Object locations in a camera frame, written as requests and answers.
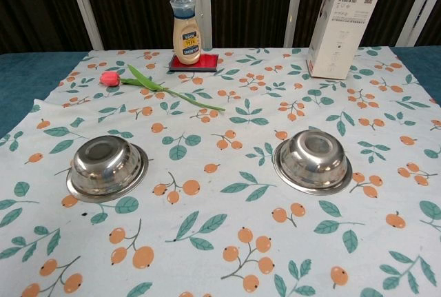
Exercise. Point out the fruit and leaf print tablecloth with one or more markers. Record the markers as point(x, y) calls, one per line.
point(220, 214)

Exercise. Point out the red pad with black rim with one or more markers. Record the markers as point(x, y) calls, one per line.
point(209, 63)

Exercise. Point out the pink artificial tulip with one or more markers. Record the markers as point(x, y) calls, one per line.
point(109, 79)

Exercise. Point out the white frame bar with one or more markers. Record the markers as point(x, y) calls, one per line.
point(413, 11)
point(296, 0)
point(205, 18)
point(86, 18)

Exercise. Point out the stainless steel bowl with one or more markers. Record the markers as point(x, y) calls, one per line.
point(103, 164)
point(310, 161)

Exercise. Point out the teal table cover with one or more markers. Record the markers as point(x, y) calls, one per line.
point(20, 76)

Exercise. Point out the mayonnaise squeeze bottle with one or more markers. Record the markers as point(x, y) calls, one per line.
point(186, 43)

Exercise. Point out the tall white carton box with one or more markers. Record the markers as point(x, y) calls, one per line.
point(341, 35)

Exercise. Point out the dark pleated curtain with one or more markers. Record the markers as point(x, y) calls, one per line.
point(138, 0)

